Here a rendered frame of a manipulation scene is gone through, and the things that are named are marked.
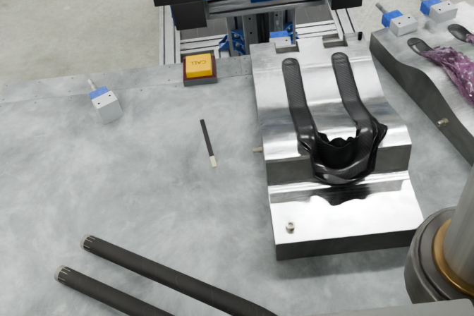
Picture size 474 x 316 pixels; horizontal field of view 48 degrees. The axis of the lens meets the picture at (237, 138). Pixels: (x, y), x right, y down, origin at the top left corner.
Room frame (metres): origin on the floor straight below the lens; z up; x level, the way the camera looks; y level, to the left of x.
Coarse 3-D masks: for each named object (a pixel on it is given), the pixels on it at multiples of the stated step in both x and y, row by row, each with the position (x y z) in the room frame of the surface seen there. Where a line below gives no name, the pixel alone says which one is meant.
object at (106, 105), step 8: (88, 80) 0.98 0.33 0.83; (96, 88) 0.95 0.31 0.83; (104, 88) 0.93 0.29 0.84; (96, 96) 0.91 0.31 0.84; (104, 96) 0.89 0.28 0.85; (112, 96) 0.89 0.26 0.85; (96, 104) 0.87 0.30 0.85; (104, 104) 0.86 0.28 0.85; (112, 104) 0.87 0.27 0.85; (104, 112) 0.86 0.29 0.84; (112, 112) 0.87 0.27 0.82; (120, 112) 0.87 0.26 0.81; (104, 120) 0.86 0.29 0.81; (112, 120) 0.86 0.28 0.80
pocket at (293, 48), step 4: (292, 44) 0.95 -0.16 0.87; (296, 44) 0.95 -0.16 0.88; (276, 48) 0.95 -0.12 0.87; (280, 48) 0.95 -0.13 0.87; (284, 48) 0.95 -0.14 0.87; (288, 48) 0.95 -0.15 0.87; (292, 48) 0.95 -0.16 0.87; (296, 48) 0.95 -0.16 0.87; (276, 52) 0.95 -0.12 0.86; (280, 52) 0.95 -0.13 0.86; (284, 52) 0.94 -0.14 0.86; (288, 52) 0.94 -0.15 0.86; (292, 52) 0.94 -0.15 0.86
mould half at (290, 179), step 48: (336, 48) 0.90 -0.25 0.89; (336, 96) 0.76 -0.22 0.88; (384, 96) 0.74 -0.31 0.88; (288, 144) 0.61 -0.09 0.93; (384, 144) 0.58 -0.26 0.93; (288, 192) 0.56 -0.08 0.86; (336, 192) 0.55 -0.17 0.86; (384, 192) 0.53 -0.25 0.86; (288, 240) 0.46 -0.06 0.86; (336, 240) 0.45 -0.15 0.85; (384, 240) 0.45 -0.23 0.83
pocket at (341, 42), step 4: (344, 36) 0.94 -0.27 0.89; (328, 40) 0.95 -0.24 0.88; (332, 40) 0.95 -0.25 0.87; (336, 40) 0.95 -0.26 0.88; (340, 40) 0.94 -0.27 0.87; (344, 40) 0.94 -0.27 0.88; (324, 44) 0.94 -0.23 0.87; (328, 44) 0.94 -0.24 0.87; (332, 44) 0.94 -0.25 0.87; (336, 44) 0.94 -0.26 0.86; (340, 44) 0.94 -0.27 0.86; (344, 44) 0.94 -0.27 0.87; (324, 48) 0.94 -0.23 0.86; (328, 48) 0.94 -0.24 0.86
